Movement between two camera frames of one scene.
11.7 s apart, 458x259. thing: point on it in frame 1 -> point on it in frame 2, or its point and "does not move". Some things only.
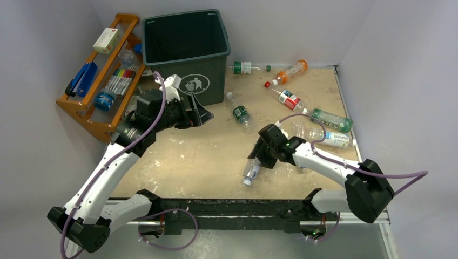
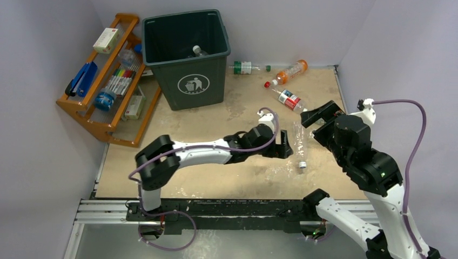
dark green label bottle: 241,113 -> 197,52
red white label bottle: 290,100 does not move
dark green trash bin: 193,45 does not move
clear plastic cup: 127,58 does not move
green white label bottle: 244,67 does not move
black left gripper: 202,115 -> 279,151
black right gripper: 262,156 -> 322,116
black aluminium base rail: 193,215 does not move
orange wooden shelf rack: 100,91 does not move
